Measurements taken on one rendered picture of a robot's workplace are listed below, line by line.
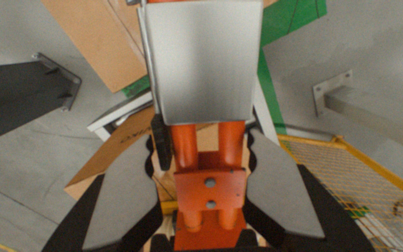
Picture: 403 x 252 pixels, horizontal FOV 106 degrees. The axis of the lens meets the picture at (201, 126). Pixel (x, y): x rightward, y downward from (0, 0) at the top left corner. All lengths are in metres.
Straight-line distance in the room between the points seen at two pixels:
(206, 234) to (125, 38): 0.64
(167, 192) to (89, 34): 0.60
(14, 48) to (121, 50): 1.09
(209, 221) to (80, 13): 0.73
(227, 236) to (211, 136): 0.15
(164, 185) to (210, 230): 0.18
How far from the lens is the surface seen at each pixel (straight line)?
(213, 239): 0.21
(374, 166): 1.73
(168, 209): 0.39
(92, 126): 0.78
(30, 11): 1.57
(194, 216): 0.19
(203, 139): 0.29
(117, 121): 0.80
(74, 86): 1.49
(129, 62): 0.70
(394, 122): 1.27
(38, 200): 2.62
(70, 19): 0.78
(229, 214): 0.19
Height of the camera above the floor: 1.19
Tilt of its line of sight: 62 degrees down
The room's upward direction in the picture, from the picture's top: 175 degrees clockwise
